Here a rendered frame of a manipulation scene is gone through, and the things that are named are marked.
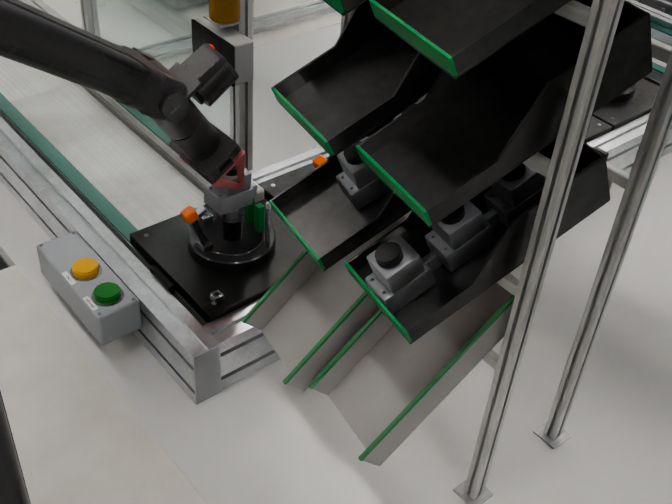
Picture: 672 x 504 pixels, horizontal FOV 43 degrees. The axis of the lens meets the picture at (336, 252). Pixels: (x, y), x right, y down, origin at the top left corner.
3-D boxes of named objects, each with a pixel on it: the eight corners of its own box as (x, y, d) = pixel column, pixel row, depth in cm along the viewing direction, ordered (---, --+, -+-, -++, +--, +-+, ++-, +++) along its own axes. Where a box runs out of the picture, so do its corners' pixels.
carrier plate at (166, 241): (210, 325, 128) (210, 315, 126) (130, 243, 141) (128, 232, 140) (335, 266, 140) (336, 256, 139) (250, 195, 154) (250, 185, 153)
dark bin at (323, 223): (324, 272, 102) (303, 234, 97) (275, 212, 111) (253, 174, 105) (510, 141, 105) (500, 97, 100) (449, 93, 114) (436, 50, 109)
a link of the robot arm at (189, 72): (115, 69, 110) (158, 107, 108) (178, 7, 111) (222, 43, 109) (151, 111, 122) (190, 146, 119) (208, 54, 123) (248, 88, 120)
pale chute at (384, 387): (379, 467, 105) (359, 460, 102) (327, 394, 114) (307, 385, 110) (539, 300, 101) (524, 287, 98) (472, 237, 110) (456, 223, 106)
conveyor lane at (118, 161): (213, 367, 133) (211, 320, 127) (-8, 130, 181) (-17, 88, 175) (352, 296, 148) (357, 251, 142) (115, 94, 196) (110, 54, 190)
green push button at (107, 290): (102, 312, 128) (101, 302, 127) (89, 297, 130) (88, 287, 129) (126, 302, 130) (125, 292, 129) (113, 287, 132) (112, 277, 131)
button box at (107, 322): (101, 347, 130) (97, 317, 126) (40, 273, 142) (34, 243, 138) (143, 328, 133) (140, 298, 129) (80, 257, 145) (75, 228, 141)
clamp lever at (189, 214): (202, 249, 134) (185, 218, 128) (195, 242, 135) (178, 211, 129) (220, 235, 135) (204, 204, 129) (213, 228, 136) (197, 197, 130)
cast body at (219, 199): (219, 216, 132) (221, 177, 127) (203, 202, 134) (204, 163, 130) (263, 200, 136) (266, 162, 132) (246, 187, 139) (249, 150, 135)
